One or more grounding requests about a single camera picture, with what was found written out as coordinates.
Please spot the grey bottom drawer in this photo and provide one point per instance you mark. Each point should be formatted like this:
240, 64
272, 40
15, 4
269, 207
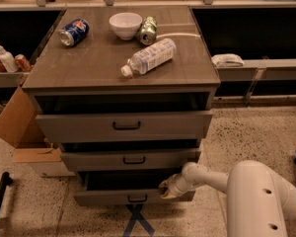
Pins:
125, 187

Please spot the brown cardboard box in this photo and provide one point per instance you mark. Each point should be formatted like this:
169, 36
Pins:
19, 128

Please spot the grey middle drawer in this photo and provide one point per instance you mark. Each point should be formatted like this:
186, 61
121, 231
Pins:
129, 160

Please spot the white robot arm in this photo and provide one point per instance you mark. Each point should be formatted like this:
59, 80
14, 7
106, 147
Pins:
259, 201

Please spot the clear plastic water bottle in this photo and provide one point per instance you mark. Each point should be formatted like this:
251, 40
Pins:
149, 58

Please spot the blue pepsi can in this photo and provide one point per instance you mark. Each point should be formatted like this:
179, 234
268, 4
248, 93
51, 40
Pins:
74, 32

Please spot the white pump bottle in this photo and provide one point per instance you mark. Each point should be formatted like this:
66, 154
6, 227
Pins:
8, 60

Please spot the grey top drawer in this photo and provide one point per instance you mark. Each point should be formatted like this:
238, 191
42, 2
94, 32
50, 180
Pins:
125, 127

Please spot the white bowl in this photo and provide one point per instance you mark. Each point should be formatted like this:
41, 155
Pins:
125, 25

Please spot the folded white cloth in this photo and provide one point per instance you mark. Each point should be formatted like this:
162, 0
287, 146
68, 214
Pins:
227, 60

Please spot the grey drawer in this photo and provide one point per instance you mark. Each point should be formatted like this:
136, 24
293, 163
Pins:
125, 127
125, 187
129, 160

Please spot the green soda can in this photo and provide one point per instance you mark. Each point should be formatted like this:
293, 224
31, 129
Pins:
148, 31

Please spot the grey shelf rail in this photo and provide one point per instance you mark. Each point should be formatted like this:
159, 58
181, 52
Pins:
260, 70

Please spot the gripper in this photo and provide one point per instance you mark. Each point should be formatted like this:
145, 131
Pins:
176, 188

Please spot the grey drawer cabinet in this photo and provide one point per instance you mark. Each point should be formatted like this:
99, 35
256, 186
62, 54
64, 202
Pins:
86, 79

